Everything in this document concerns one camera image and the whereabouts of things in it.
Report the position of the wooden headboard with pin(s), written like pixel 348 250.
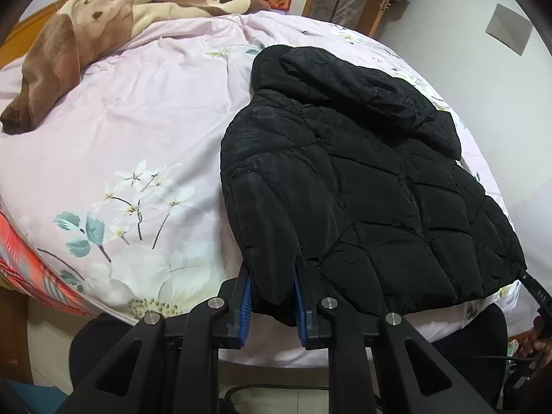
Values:
pixel 17 47

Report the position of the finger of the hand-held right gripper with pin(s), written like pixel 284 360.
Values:
pixel 537 295

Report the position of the red plaid sheet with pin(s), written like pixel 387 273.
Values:
pixel 30 263

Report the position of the pink floral duvet bed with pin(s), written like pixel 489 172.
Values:
pixel 151 116

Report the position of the person's right hand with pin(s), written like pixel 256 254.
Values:
pixel 539 345

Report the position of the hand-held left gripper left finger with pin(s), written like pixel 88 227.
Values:
pixel 246 306

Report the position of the black puffer jacket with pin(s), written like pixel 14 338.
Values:
pixel 366 202

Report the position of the grey wall panel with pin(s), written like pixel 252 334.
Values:
pixel 509 28

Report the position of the brown dog print blanket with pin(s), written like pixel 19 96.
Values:
pixel 56 51

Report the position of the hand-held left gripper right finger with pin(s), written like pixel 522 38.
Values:
pixel 300 310

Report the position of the person's dark trousers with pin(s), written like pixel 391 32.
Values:
pixel 465 353

